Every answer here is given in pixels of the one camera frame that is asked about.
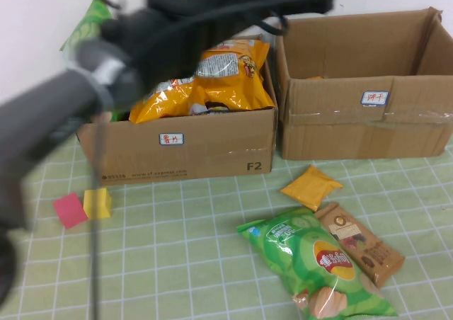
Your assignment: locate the brown snack bar packet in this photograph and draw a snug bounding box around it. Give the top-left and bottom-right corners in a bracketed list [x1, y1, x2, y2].
[314, 202, 406, 288]

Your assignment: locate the green chips bag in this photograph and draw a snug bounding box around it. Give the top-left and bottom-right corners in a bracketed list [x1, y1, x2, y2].
[59, 0, 131, 123]
[236, 207, 399, 320]

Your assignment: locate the white label with red writing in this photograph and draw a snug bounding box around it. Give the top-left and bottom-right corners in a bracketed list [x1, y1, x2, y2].
[360, 91, 389, 106]
[159, 132, 186, 146]

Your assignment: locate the large orange chips bag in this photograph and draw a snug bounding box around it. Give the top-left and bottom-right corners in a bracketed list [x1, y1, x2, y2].
[129, 38, 276, 125]

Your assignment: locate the taped plain cardboard box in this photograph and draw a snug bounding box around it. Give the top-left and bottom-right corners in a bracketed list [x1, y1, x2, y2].
[275, 6, 453, 161]

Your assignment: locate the cardboard box with F2 print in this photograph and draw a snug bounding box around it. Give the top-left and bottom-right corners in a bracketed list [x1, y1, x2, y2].
[76, 33, 280, 187]

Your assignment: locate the green chips bag, crumpled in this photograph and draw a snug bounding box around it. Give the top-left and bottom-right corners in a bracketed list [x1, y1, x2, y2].
[59, 0, 131, 123]

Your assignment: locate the yellow foam cube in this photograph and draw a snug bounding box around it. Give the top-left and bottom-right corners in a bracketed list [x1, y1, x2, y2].
[83, 187, 113, 221]

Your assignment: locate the green checked tablecloth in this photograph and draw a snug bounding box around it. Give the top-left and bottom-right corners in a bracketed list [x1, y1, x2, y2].
[0, 105, 453, 320]

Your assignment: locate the pink foam cube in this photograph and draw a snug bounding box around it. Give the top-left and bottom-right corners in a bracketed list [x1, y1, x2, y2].
[52, 192, 88, 229]

